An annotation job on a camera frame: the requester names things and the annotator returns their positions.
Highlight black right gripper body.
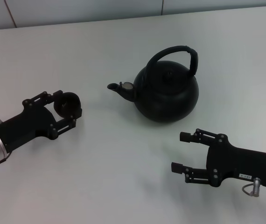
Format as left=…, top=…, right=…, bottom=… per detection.
left=206, top=133, right=266, bottom=188

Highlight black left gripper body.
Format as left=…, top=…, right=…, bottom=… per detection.
left=0, top=98, right=58, bottom=154

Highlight small black teacup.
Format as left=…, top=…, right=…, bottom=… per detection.
left=53, top=92, right=82, bottom=118

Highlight black round teapot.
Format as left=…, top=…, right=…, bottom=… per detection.
left=107, top=44, right=200, bottom=123

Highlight right gripper cable connector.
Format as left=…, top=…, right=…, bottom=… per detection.
left=242, top=177, right=262, bottom=197

